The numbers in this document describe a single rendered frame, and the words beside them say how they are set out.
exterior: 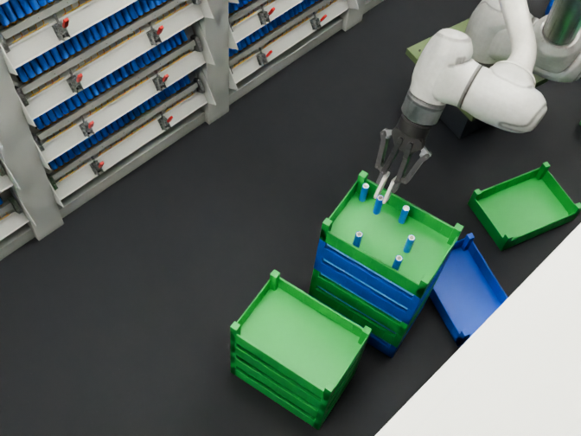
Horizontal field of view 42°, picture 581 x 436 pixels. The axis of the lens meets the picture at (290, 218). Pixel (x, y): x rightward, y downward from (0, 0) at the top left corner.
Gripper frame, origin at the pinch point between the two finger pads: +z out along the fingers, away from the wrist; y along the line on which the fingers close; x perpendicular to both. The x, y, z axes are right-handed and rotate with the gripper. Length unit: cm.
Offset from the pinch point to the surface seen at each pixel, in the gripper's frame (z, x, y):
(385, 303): 31.4, -1.0, -12.5
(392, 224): 14.0, -9.2, -4.1
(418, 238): 13.9, -9.5, -11.7
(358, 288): 32.0, -1.2, -4.3
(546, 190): 21, -88, -35
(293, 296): 39.2, 7.2, 9.4
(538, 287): -75, 130, -31
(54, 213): 59, 11, 88
